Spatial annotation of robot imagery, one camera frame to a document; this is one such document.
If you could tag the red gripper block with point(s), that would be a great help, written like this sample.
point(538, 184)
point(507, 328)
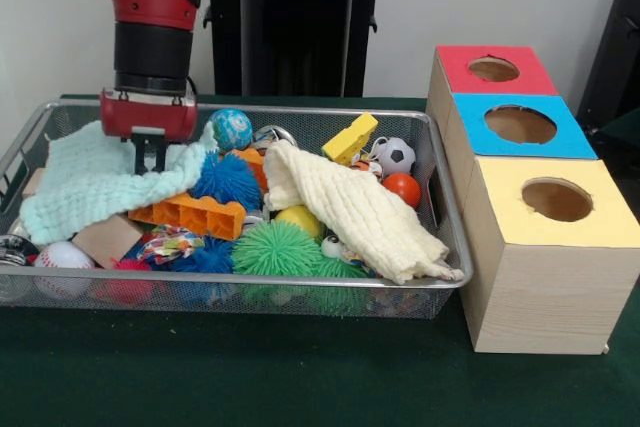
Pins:
point(150, 117)

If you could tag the wooden box with three holes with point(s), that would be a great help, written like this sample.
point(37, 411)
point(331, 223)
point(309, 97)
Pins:
point(550, 297)

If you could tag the orange-red smooth ball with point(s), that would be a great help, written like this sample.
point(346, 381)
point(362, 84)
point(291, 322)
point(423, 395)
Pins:
point(402, 189)

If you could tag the dark green table cloth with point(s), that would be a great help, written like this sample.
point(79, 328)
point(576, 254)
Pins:
point(250, 377)

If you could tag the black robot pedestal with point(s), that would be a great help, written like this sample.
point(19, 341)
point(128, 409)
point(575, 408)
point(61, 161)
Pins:
point(300, 37)

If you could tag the globe print ball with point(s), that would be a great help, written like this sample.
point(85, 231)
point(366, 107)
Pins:
point(231, 129)

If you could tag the yellow toy block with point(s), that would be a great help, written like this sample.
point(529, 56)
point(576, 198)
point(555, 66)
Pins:
point(350, 139)

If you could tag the cream knitted cloth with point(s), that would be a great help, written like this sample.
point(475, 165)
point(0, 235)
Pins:
point(350, 197)

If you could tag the orange long toy block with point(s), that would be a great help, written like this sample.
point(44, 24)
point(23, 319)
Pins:
point(195, 217)

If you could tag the small soccer ball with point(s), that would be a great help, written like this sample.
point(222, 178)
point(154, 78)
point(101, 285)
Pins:
point(397, 157)

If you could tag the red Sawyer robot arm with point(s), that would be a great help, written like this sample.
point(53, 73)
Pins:
point(150, 47)

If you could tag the green spiky rubber ball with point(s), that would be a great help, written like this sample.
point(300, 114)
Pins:
point(275, 249)

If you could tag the blue spiky rubber ball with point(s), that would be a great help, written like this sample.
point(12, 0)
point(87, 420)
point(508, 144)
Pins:
point(207, 259)
point(227, 177)

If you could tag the white baseball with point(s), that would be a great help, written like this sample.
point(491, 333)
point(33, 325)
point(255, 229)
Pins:
point(62, 257)

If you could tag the mint knitted cloth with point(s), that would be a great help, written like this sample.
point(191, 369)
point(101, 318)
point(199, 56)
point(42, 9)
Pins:
point(85, 187)

